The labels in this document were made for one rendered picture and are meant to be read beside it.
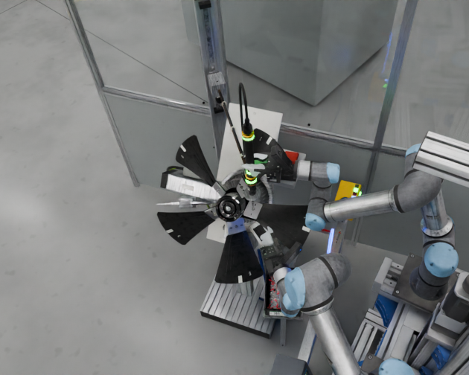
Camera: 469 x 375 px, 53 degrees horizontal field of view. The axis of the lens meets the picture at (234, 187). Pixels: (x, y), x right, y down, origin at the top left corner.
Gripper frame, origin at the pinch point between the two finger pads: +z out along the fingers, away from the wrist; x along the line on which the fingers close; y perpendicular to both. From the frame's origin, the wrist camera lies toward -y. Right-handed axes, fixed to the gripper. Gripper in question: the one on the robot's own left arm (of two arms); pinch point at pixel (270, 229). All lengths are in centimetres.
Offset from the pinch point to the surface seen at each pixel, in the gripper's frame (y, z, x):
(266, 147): -9.4, 24.3, -22.9
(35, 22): 149, 418, 101
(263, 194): -3.8, 23.0, 6.3
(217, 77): -2, 74, -25
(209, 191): 19.6, 32.9, 3.6
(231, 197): 11.3, 15.4, -10.0
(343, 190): -40.4, 16.7, 15.0
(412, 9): -79, 41, -54
